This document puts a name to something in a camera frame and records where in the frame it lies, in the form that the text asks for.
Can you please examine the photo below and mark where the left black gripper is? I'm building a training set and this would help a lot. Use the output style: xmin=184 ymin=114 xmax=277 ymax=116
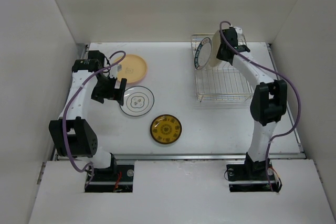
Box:
xmin=91 ymin=74 xmax=126 ymax=105

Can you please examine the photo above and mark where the yellow black patterned plate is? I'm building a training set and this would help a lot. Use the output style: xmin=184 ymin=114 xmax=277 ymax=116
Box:
xmin=150 ymin=114 xmax=182 ymax=145

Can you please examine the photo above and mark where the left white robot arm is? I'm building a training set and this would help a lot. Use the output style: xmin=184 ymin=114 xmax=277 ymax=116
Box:
xmin=49 ymin=50 xmax=127 ymax=180

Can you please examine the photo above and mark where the white plate green rim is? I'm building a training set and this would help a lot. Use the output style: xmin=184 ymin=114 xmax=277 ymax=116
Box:
xmin=194 ymin=37 xmax=212 ymax=70

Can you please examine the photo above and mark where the cream white plate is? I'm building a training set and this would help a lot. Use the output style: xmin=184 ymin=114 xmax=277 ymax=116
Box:
xmin=208 ymin=30 xmax=223 ymax=68

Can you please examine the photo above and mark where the white plate teal ring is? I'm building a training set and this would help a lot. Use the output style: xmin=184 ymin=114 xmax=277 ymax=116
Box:
xmin=119 ymin=85 xmax=155 ymax=117

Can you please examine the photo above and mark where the pink plate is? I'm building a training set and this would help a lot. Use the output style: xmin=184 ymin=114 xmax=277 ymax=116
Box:
xmin=123 ymin=65 xmax=148 ymax=83

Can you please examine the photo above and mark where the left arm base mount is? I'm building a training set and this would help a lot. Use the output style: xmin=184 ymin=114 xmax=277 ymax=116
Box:
xmin=85 ymin=164 xmax=134 ymax=193

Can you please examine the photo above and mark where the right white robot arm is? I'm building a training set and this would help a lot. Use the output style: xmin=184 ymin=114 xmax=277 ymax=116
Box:
xmin=216 ymin=27 xmax=287 ymax=181

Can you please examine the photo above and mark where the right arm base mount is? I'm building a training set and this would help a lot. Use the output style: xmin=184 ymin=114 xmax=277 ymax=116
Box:
xmin=226 ymin=164 xmax=282 ymax=193

